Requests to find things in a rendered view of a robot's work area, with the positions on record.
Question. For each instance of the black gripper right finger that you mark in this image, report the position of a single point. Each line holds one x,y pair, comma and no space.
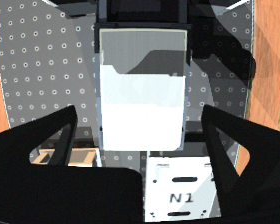
261,172

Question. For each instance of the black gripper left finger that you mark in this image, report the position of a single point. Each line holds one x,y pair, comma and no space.
18,142

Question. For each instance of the grey perforated base plate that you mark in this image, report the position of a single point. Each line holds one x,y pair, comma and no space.
47,63

